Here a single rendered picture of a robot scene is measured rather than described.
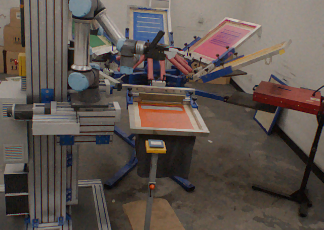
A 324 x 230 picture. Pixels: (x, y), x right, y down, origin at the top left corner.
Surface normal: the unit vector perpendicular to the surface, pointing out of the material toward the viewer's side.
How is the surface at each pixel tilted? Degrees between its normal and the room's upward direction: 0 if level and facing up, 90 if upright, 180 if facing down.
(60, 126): 90
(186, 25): 90
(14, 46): 92
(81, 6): 82
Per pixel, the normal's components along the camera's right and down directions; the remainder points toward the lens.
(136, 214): 0.11, -0.93
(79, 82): -0.20, 0.46
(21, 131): 0.25, 0.38
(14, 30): 0.04, 0.35
